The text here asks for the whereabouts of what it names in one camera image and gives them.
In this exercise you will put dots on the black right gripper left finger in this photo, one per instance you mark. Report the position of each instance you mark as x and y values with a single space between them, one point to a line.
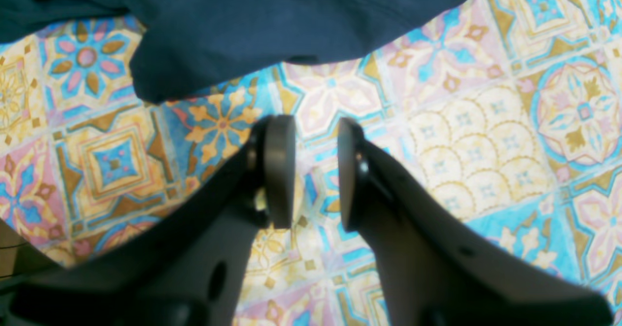
188 269

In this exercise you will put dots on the colourful patterned tablecloth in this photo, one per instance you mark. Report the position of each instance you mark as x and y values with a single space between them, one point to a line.
507 111

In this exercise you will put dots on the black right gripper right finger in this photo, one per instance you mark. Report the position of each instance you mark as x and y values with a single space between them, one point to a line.
434 270

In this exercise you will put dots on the dark blue t-shirt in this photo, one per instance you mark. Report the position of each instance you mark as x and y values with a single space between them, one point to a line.
190 45

